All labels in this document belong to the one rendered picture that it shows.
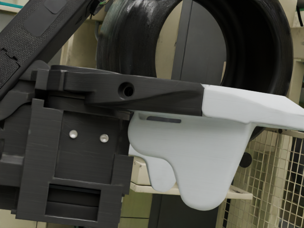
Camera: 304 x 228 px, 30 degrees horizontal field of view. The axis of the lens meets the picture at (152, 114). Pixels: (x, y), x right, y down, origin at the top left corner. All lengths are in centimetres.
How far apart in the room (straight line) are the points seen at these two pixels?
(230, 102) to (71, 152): 9
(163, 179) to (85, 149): 11
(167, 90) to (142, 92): 1
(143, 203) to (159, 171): 156
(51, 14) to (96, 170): 9
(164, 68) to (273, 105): 164
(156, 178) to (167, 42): 153
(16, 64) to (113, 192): 9
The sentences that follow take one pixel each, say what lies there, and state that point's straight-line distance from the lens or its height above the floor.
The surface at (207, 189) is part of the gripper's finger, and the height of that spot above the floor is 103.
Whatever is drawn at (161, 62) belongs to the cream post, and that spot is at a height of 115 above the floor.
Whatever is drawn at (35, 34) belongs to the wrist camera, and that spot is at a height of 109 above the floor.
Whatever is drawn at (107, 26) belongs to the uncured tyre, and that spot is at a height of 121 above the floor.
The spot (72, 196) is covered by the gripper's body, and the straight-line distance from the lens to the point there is 30.
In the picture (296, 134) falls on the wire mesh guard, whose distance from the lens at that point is 177.
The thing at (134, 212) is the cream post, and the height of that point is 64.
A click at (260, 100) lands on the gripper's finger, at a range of 27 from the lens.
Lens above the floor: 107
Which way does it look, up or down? 3 degrees down
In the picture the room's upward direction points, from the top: 9 degrees clockwise
